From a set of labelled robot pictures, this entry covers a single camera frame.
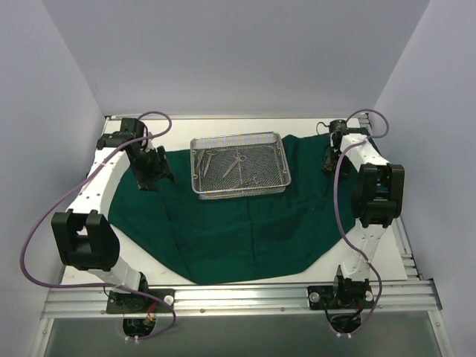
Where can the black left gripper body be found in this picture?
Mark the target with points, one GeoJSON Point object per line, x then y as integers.
{"type": "Point", "coordinates": [155, 169]}

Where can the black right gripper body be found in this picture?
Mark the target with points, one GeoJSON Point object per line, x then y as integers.
{"type": "Point", "coordinates": [331, 163]}

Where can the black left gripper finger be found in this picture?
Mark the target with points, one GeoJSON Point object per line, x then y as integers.
{"type": "Point", "coordinates": [147, 183]}
{"type": "Point", "coordinates": [164, 169]}

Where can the green surgical cloth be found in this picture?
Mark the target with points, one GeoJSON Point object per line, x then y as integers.
{"type": "Point", "coordinates": [231, 240]}

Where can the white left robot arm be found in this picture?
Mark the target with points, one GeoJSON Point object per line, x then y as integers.
{"type": "Point", "coordinates": [84, 237]}

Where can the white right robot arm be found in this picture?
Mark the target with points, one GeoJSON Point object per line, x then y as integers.
{"type": "Point", "coordinates": [376, 200]}

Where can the silver forceps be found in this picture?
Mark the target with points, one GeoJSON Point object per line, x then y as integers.
{"type": "Point", "coordinates": [205, 161]}

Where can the silver haemostat clamp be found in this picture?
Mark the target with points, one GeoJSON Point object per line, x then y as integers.
{"type": "Point", "coordinates": [252, 182]}

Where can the metal mesh instrument tray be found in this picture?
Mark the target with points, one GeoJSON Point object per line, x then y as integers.
{"type": "Point", "coordinates": [265, 159]}

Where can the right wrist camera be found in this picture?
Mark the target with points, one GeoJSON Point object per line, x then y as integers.
{"type": "Point", "coordinates": [338, 126]}

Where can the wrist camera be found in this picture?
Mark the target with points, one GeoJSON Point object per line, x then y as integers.
{"type": "Point", "coordinates": [133, 126]}
{"type": "Point", "coordinates": [338, 126]}

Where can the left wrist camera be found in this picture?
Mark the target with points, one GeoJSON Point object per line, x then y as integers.
{"type": "Point", "coordinates": [133, 126]}

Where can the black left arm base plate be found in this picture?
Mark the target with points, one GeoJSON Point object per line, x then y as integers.
{"type": "Point", "coordinates": [123, 303]}

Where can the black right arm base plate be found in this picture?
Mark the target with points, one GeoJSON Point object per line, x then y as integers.
{"type": "Point", "coordinates": [348, 296]}

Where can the aluminium frame rail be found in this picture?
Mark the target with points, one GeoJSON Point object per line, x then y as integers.
{"type": "Point", "coordinates": [236, 300]}

